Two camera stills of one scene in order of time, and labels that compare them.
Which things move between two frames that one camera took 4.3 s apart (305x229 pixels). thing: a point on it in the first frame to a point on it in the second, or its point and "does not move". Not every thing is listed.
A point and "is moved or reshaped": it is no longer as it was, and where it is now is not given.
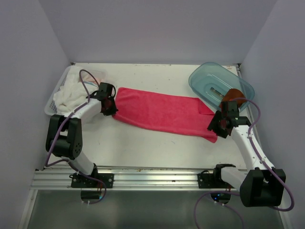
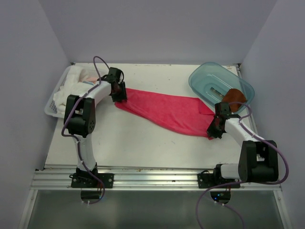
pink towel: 177,114 is moved or reshaped
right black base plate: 215,180 does not move
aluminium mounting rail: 59,178 does not move
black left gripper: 112,111 to 123,96
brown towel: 232,93 does not move
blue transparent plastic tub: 213,82 does not move
